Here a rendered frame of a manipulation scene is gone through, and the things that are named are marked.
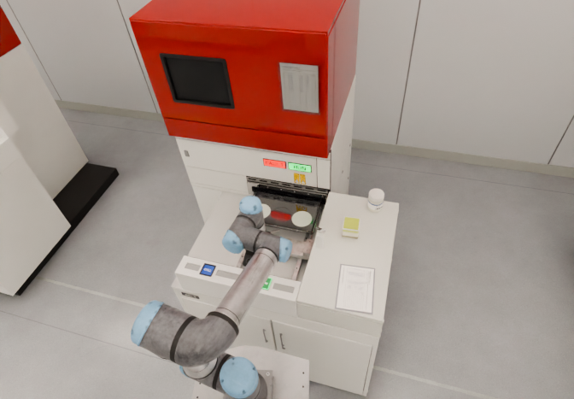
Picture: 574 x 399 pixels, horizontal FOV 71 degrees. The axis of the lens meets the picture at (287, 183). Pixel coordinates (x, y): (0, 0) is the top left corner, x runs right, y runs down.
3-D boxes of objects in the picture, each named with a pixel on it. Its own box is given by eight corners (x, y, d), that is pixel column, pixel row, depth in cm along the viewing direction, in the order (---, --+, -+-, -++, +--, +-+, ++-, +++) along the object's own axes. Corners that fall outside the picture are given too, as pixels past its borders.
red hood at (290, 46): (225, 61, 251) (205, -44, 209) (355, 73, 231) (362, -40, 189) (167, 137, 202) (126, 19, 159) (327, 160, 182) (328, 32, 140)
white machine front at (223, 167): (193, 182, 236) (174, 127, 207) (330, 206, 216) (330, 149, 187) (190, 185, 233) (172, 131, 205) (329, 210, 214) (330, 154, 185)
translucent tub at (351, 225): (343, 225, 188) (343, 215, 183) (360, 227, 186) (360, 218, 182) (341, 237, 183) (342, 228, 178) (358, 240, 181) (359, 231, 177)
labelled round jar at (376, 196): (368, 200, 198) (370, 186, 191) (383, 202, 196) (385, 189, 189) (366, 211, 193) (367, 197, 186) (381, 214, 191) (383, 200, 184)
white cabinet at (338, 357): (243, 270, 288) (222, 191, 230) (380, 301, 264) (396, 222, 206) (206, 358, 245) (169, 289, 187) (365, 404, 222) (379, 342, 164)
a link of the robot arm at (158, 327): (220, 394, 138) (167, 359, 93) (184, 376, 142) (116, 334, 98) (236, 359, 144) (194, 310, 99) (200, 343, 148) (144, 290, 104)
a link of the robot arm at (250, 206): (232, 208, 134) (244, 190, 139) (237, 229, 141) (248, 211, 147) (254, 214, 131) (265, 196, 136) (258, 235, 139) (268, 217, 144)
